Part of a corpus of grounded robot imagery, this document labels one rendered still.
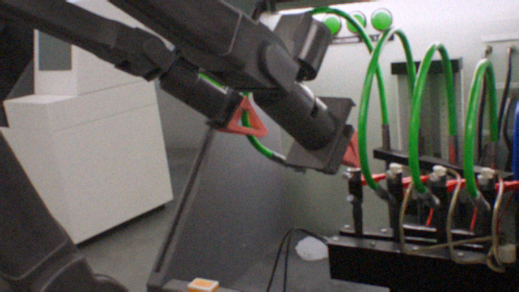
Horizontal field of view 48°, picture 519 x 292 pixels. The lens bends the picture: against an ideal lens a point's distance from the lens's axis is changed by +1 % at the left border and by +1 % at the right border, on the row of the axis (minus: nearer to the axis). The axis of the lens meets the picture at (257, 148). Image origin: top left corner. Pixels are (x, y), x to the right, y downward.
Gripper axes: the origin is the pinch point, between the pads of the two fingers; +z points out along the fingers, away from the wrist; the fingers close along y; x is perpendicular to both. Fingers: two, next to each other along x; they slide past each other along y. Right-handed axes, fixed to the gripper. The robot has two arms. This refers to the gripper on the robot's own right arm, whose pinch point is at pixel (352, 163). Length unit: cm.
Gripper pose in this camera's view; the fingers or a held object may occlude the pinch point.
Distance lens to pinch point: 81.2
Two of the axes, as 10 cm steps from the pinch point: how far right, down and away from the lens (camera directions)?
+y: 4.0, -8.8, 2.8
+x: -7.1, -1.0, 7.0
